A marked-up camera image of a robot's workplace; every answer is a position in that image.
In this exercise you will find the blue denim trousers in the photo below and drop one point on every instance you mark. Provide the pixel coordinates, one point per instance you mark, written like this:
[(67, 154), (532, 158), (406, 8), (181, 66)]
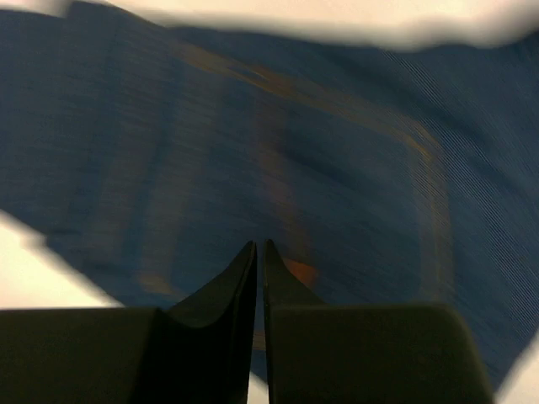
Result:
[(146, 156)]

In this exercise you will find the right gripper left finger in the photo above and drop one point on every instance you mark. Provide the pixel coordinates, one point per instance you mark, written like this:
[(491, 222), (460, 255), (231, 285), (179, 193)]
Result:
[(198, 351)]

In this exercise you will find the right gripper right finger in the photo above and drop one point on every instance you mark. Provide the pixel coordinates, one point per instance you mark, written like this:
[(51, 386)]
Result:
[(318, 353)]

